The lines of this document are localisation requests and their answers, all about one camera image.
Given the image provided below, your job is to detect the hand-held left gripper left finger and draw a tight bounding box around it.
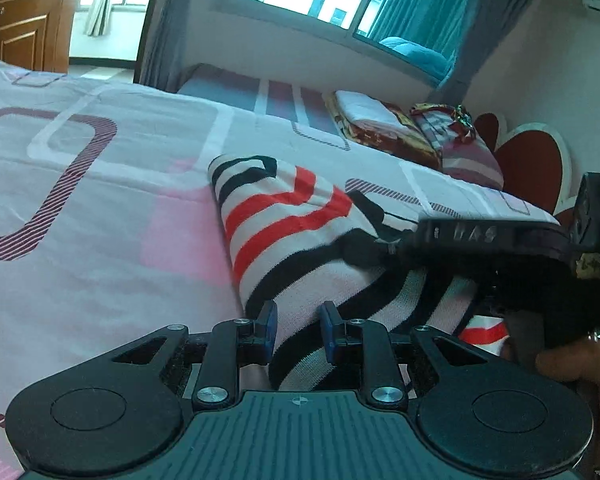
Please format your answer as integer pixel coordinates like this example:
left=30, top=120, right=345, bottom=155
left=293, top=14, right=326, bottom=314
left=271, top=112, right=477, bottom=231
left=111, top=301, right=279, bottom=410

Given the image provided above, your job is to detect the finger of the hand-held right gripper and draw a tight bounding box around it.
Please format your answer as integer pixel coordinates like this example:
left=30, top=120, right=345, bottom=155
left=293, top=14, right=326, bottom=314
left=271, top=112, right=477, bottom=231
left=339, top=232, right=426, bottom=272

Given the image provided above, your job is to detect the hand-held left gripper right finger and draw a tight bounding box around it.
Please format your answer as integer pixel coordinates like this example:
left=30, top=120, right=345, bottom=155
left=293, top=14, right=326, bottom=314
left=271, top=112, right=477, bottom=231
left=319, top=301, right=484, bottom=409

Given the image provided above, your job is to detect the white black red striped sweater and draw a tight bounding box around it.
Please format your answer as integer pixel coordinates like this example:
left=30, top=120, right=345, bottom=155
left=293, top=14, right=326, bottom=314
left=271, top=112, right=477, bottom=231
left=207, top=154, right=511, bottom=392

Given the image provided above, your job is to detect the folded red floral blanket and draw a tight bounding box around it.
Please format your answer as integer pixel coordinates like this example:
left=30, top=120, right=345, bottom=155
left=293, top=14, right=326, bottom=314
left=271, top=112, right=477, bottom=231
left=325, top=90, right=442, bottom=172

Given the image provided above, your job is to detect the red and white headboard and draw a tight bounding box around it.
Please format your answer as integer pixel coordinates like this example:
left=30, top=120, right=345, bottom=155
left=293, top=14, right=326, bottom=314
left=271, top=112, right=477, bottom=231
left=472, top=112, right=589, bottom=234

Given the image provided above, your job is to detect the pink striped pillow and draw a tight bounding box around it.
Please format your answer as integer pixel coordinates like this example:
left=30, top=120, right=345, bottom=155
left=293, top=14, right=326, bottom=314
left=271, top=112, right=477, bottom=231
left=411, top=102, right=506, bottom=192

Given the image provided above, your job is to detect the pink patterned bedsheet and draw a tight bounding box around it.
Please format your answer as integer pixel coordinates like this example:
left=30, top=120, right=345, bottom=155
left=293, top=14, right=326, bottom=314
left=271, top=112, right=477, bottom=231
left=0, top=59, right=563, bottom=480

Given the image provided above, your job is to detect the teal curtain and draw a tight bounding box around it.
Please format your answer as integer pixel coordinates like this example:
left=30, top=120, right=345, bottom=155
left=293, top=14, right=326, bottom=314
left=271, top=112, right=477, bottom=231
left=367, top=0, right=473, bottom=87

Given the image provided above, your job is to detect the grey curtain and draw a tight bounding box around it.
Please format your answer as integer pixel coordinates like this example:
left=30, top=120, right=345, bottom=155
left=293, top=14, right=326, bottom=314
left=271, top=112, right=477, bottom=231
left=132, top=0, right=243, bottom=94
left=445, top=0, right=552, bottom=106

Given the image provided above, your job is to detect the brown wooden door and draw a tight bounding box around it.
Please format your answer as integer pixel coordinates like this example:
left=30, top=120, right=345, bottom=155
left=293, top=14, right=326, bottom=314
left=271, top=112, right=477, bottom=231
left=0, top=0, right=88, bottom=74

